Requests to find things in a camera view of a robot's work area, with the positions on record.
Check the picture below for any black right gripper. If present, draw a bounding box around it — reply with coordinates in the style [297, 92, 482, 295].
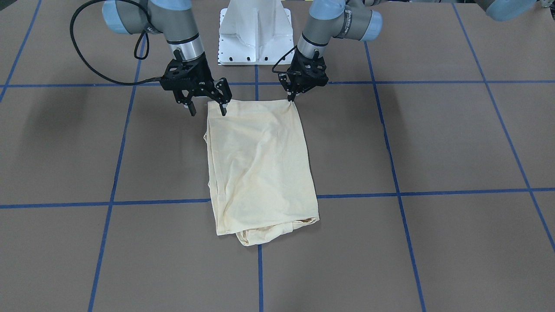
[160, 56, 232, 117]

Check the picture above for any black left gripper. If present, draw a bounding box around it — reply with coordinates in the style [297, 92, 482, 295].
[279, 48, 329, 101]

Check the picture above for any cream long-sleeve graphic t-shirt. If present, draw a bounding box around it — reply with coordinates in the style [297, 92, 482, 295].
[204, 99, 320, 246]

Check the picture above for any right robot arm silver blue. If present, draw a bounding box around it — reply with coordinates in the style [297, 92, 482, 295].
[102, 0, 232, 115]

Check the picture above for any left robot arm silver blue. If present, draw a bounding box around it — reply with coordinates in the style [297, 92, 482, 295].
[272, 0, 383, 101]

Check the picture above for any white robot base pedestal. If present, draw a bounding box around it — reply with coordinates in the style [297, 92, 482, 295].
[218, 0, 294, 65]

